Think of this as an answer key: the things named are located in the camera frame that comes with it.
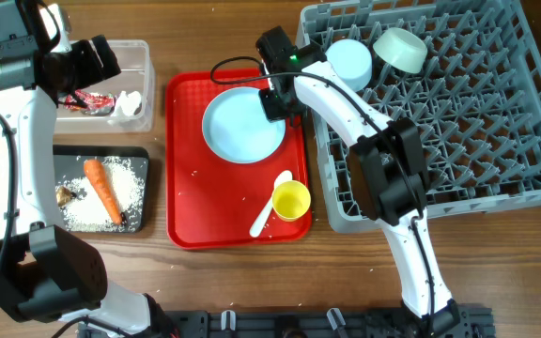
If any red snack wrapper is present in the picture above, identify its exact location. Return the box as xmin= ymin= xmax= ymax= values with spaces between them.
xmin=61 ymin=90 xmax=116 ymax=116

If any white tissue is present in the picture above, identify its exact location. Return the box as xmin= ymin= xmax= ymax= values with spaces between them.
xmin=111 ymin=91 xmax=142 ymax=117

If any light blue plate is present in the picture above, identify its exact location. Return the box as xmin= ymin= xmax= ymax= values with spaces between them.
xmin=202 ymin=86 xmax=286 ymax=164

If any white plastic spoon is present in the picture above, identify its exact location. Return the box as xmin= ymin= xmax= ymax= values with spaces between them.
xmin=249 ymin=170 xmax=293 ymax=238

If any light blue bowl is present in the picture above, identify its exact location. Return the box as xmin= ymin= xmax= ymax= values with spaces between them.
xmin=326 ymin=39 xmax=372 ymax=92

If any yellow plastic cup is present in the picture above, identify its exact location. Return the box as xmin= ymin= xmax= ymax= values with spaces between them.
xmin=271 ymin=180 xmax=312 ymax=222

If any orange carrot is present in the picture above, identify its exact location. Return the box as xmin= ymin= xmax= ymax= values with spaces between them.
xmin=84 ymin=159 xmax=123 ymax=225

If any brown nut shell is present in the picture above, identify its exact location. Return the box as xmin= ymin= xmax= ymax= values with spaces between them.
xmin=55 ymin=186 xmax=77 ymax=207

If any pale green bowl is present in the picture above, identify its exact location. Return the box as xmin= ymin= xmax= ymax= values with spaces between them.
xmin=373 ymin=27 xmax=428 ymax=74

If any white rice pile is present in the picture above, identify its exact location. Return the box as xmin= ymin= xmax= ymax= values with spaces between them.
xmin=56 ymin=155 xmax=148 ymax=233

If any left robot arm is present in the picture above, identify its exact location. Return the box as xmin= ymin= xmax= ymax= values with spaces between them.
xmin=0 ymin=1 xmax=179 ymax=337

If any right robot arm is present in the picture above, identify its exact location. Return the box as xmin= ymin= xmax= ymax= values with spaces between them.
xmin=255 ymin=26 xmax=460 ymax=337

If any grey dishwasher rack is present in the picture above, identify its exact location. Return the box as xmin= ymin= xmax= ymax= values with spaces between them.
xmin=296 ymin=0 xmax=541 ymax=218

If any clear plastic bin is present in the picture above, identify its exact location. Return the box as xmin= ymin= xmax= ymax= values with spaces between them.
xmin=54 ymin=39 xmax=156 ymax=135

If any black plastic bin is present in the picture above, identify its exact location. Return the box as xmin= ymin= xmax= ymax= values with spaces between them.
xmin=54 ymin=145 xmax=149 ymax=233

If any red plastic tray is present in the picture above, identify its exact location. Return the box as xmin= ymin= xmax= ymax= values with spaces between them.
xmin=165 ymin=71 xmax=312 ymax=250

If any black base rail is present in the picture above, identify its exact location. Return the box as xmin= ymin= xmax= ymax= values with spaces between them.
xmin=76 ymin=305 xmax=496 ymax=338

